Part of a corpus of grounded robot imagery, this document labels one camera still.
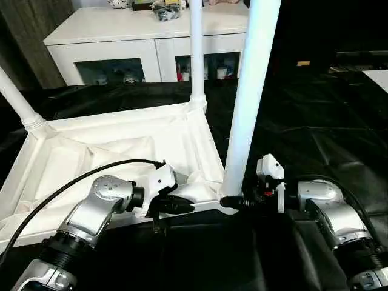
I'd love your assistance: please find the black left wrist camera cable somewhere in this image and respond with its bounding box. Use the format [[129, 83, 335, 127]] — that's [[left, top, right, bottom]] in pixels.
[[0, 159, 167, 262]]

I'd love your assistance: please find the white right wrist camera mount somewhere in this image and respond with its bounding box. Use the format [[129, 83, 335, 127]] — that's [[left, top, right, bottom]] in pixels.
[[255, 153, 288, 215]]

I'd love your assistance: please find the white plastic table leg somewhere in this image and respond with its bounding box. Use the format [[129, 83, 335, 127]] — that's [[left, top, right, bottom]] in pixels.
[[219, 0, 282, 198], [189, 0, 209, 110], [0, 65, 50, 138]]

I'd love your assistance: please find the white cabinet with glass doors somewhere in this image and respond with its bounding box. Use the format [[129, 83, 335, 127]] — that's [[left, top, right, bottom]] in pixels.
[[43, 5, 253, 88]]

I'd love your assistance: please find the grey curtain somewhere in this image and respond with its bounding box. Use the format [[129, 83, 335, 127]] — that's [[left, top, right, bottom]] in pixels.
[[0, 0, 77, 92]]

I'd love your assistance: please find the white plastic table top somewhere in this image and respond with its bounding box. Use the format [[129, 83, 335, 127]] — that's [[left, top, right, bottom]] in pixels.
[[0, 101, 244, 249]]

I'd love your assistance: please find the floral patterned pot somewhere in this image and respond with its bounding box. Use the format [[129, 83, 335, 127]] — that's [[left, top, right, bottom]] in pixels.
[[107, 0, 133, 10]]

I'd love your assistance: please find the black work mat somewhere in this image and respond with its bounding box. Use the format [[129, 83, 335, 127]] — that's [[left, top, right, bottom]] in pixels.
[[0, 65, 388, 291]]

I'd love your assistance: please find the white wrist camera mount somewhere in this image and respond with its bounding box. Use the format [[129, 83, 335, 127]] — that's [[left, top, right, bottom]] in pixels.
[[255, 153, 288, 215], [134, 162, 179, 219]]

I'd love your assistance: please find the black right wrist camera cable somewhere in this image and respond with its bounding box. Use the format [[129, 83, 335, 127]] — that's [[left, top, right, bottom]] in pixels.
[[284, 173, 383, 253]]

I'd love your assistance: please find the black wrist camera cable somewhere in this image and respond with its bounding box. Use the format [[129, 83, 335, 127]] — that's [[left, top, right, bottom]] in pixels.
[[0, 159, 167, 262], [284, 173, 383, 253]]

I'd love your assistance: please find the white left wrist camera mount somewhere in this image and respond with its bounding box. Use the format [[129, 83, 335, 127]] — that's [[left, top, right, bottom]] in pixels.
[[134, 162, 179, 219]]

